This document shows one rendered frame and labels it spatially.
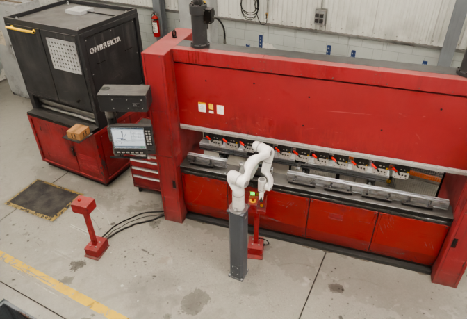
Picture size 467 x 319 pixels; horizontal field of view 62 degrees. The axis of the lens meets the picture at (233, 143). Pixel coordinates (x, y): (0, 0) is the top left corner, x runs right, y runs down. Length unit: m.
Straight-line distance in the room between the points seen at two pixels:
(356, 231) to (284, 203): 0.85
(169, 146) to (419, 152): 2.61
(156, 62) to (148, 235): 2.25
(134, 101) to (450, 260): 3.65
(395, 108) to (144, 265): 3.21
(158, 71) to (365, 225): 2.77
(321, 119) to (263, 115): 0.59
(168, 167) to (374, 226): 2.43
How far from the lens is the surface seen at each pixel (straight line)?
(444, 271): 4.94
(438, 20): 7.79
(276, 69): 3.84
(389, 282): 4.91
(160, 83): 4.15
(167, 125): 4.36
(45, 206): 6.03
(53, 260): 5.28
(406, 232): 4.68
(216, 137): 4.45
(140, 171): 5.52
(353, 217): 4.57
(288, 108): 4.01
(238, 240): 4.14
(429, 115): 3.97
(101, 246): 5.06
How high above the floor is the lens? 3.69
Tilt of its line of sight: 34 degrees down
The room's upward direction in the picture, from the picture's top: 1 degrees counter-clockwise
